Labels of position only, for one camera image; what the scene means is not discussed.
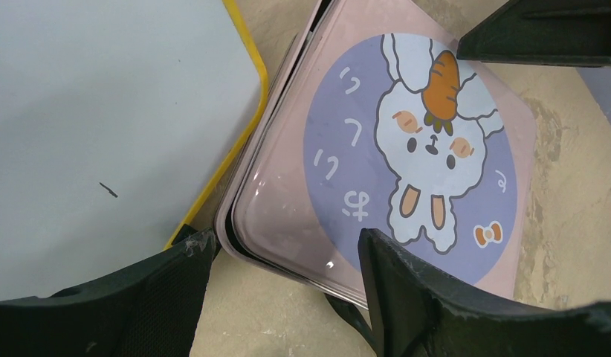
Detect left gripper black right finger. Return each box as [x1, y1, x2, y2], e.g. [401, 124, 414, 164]
[358, 228, 611, 356]

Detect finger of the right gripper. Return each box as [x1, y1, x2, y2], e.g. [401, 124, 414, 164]
[456, 0, 611, 68]

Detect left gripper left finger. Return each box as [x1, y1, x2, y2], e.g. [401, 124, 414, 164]
[0, 228, 217, 356]

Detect metal tweezers black tips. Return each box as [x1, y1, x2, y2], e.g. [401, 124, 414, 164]
[325, 294, 377, 351]

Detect silver metal box lid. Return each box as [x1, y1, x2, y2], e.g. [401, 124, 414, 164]
[233, 1, 535, 299]

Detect yellow framed whiteboard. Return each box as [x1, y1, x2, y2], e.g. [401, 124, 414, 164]
[0, 1, 268, 301]

